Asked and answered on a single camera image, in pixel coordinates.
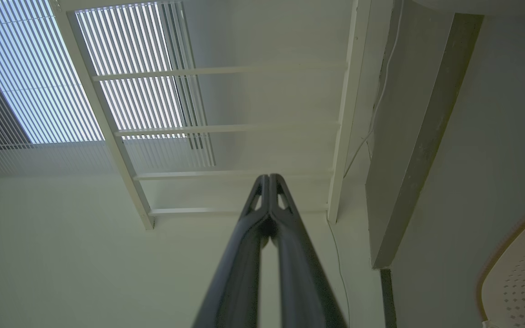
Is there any white wooden railing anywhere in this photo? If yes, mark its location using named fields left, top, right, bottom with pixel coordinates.
left=48, top=0, right=372, bottom=231

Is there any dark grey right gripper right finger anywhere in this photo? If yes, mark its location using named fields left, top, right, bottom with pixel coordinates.
left=270, top=174, right=348, bottom=328

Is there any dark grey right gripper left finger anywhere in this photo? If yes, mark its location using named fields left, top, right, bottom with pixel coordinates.
left=193, top=174, right=270, bottom=328

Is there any white slatted window blind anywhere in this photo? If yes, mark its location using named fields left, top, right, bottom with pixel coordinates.
left=0, top=0, right=217, bottom=177

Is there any black wall baseboard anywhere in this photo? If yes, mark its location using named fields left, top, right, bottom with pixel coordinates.
left=380, top=268, right=398, bottom=328

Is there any grey cable along platform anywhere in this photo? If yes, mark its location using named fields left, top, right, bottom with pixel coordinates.
left=343, top=0, right=405, bottom=179

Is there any grey cable along wall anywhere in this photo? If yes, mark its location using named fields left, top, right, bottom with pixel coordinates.
left=325, top=218, right=351, bottom=322

